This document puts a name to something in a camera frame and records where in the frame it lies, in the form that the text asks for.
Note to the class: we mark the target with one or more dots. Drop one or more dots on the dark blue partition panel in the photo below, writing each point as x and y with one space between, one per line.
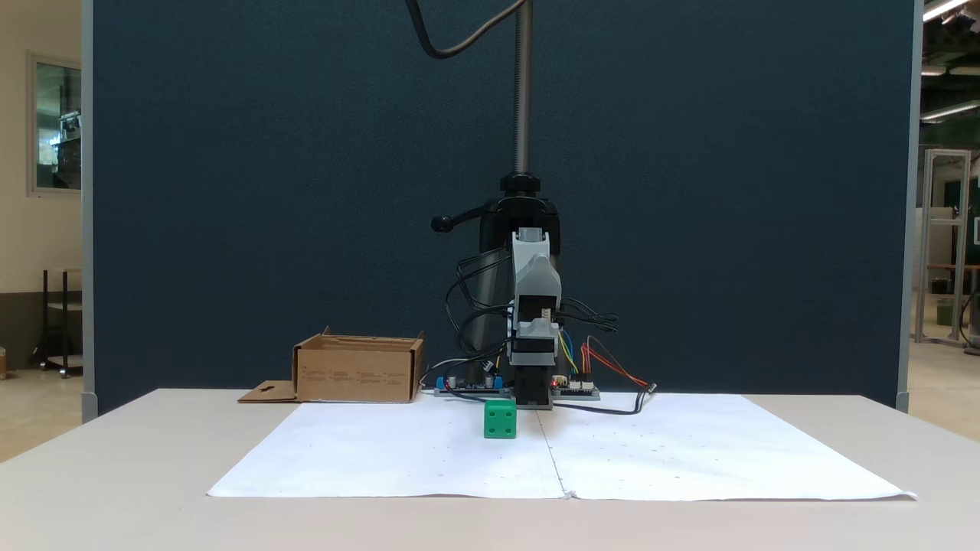
230 191

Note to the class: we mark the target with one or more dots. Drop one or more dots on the brown cardboard box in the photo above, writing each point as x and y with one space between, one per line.
356 375

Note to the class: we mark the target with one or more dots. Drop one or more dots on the green waste bin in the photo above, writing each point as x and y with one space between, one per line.
944 312

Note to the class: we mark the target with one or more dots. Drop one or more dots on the black shelf cart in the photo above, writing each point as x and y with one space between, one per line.
63 321

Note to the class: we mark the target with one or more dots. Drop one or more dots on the white paper sheet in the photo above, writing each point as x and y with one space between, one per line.
383 451

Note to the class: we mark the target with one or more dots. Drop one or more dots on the threaded metal stand pole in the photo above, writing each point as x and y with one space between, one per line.
523 92

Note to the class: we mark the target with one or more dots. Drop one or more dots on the fluorescent ceiling light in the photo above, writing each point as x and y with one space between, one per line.
949 112
934 70
943 8

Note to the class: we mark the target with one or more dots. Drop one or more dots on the blue circuit board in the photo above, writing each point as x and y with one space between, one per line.
475 392

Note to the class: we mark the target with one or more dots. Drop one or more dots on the green die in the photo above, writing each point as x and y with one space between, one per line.
500 419

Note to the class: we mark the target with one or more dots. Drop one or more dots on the grey black Koch robot arm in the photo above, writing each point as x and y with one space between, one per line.
536 275

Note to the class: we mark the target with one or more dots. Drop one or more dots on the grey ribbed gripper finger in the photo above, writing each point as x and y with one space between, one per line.
534 331

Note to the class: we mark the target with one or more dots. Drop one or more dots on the framed wall window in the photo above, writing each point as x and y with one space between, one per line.
57 122

